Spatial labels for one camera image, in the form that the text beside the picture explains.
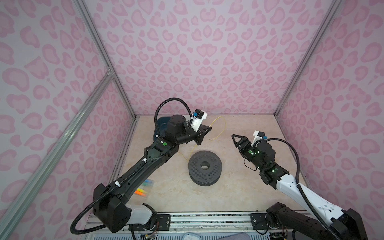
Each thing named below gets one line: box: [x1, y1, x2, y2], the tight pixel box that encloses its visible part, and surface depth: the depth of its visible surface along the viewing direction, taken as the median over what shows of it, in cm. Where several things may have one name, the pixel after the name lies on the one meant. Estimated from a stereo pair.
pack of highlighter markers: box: [134, 179, 155, 198], surface depth 86 cm
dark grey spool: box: [188, 150, 223, 187], surface depth 88 cm
